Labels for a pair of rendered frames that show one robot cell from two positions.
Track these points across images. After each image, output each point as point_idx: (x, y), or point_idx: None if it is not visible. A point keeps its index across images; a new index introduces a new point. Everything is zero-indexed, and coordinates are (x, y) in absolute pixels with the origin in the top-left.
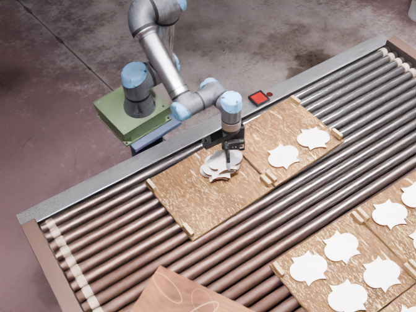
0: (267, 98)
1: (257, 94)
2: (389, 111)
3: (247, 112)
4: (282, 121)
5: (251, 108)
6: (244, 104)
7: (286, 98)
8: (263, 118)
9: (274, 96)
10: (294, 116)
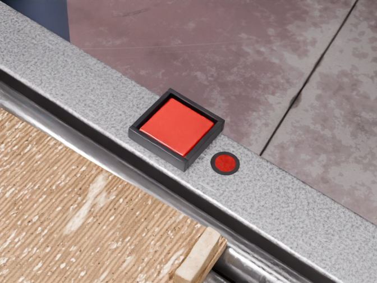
0: (186, 155)
1: (195, 117)
2: None
3: (84, 111)
4: (47, 238)
5: (114, 120)
6: (131, 94)
7: (223, 232)
8: (47, 161)
9: (218, 184)
10: (100, 281)
